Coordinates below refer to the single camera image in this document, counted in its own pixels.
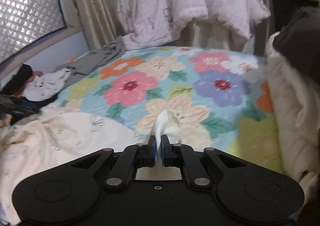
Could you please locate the floral quilted bedspread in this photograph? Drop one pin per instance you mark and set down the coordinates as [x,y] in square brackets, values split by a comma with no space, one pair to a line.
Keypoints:
[220,97]

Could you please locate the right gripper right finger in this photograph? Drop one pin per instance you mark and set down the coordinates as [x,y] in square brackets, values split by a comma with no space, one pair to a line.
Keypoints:
[185,158]

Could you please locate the pink bear print blanket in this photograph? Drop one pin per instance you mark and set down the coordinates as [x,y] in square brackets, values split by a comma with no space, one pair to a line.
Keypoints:
[151,23]

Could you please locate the beige shearling jacket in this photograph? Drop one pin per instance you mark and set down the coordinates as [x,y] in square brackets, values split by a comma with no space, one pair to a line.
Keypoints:
[293,77]

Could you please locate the light grey sweatshirt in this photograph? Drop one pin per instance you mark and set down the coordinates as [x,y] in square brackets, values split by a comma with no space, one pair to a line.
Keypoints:
[44,87]

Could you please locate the beige curtain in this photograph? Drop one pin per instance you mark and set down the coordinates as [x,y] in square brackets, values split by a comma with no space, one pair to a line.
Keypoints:
[95,18]

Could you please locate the silver quilted window cover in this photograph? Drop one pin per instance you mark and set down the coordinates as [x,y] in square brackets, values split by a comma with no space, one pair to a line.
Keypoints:
[26,21]

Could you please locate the cream bow print garment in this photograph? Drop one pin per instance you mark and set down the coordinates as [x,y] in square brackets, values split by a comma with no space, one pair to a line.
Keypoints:
[58,136]

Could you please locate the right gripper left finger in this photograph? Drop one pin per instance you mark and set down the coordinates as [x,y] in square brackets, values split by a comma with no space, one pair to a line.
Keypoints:
[133,157]

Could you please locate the black garment on bed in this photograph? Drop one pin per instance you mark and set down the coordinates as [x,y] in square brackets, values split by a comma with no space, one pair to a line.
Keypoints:
[19,108]

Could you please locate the black folded garment on suitcase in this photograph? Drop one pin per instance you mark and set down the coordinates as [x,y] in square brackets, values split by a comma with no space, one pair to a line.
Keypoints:
[18,80]

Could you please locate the grey t-shirt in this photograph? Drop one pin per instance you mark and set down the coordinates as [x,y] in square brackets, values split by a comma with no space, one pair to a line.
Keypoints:
[94,59]

